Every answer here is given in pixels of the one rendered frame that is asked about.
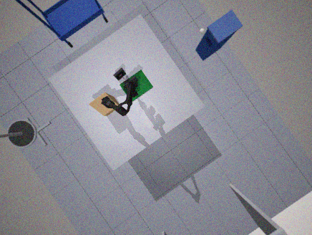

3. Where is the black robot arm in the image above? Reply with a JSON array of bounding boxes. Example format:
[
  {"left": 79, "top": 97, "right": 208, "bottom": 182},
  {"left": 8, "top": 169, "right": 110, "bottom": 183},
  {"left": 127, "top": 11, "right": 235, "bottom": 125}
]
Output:
[{"left": 102, "top": 76, "right": 138, "bottom": 116}]

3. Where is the green circuit board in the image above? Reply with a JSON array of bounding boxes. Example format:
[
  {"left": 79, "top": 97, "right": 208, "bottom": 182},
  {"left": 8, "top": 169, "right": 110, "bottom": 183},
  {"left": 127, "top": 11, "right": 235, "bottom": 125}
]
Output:
[{"left": 120, "top": 70, "right": 153, "bottom": 101}]

